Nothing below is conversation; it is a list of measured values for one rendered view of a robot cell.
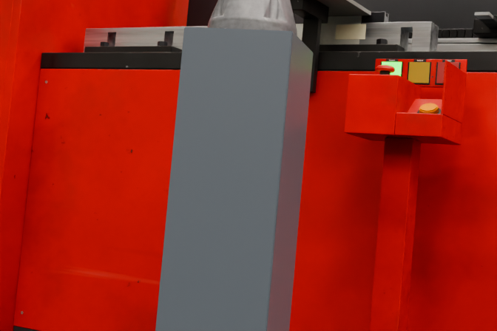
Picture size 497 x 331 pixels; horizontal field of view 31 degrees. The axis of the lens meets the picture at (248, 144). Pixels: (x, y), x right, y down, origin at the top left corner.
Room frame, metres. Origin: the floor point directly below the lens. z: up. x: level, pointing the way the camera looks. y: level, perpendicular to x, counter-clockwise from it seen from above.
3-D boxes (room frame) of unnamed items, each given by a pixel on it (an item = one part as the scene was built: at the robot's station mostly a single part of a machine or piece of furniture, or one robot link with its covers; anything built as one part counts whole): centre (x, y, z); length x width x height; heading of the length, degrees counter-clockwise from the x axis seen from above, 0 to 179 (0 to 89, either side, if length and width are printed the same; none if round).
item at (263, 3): (1.48, 0.01, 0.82); 0.15 x 0.15 x 0.10
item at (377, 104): (1.82, -0.31, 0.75); 0.20 x 0.16 x 0.18; 63
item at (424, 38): (2.21, -0.25, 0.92); 0.39 x 0.06 x 0.10; 61
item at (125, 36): (2.51, 0.28, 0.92); 0.50 x 0.06 x 0.10; 61
